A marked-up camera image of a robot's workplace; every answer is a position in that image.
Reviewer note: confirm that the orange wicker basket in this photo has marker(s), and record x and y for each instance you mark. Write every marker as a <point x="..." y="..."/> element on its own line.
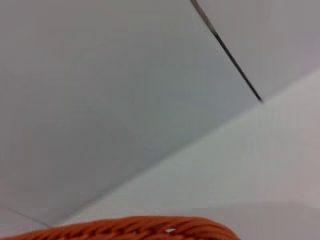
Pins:
<point x="125" y="228"/>

